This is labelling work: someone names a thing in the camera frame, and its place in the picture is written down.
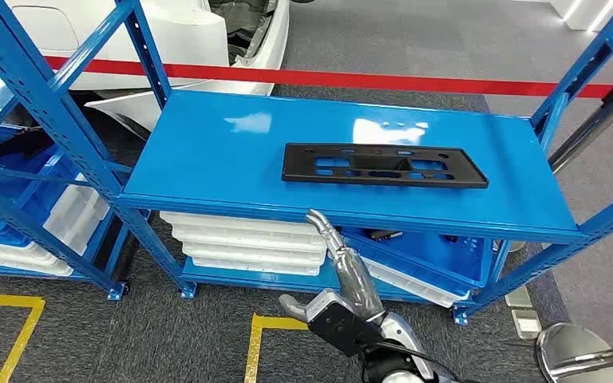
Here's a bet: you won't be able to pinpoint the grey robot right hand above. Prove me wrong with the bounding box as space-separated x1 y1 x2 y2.
279 209 387 325

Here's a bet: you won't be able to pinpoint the black plastic bracket part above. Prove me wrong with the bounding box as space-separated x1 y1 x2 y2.
281 142 490 190

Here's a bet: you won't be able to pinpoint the small black part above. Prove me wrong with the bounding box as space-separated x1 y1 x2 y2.
364 228 405 243

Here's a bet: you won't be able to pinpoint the yellow floor tape square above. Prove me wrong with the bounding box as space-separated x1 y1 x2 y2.
0 292 46 383
243 313 310 383

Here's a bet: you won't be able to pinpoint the silver floor socket plate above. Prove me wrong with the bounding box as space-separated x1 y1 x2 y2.
511 309 544 341
504 285 534 310

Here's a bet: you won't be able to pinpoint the red barrier belt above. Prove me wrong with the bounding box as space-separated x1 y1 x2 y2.
0 49 613 124

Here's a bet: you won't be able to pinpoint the white car body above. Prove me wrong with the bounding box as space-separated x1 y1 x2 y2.
0 0 291 143

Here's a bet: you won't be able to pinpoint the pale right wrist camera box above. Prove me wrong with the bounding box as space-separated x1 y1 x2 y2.
306 289 387 357

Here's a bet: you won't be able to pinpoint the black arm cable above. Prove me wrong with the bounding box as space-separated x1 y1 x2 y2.
372 341 464 383

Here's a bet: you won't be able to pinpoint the silver round-base barrier post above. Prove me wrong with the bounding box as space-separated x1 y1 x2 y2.
536 322 613 383

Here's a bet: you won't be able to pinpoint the grey barrier post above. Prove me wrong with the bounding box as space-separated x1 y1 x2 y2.
548 76 613 174

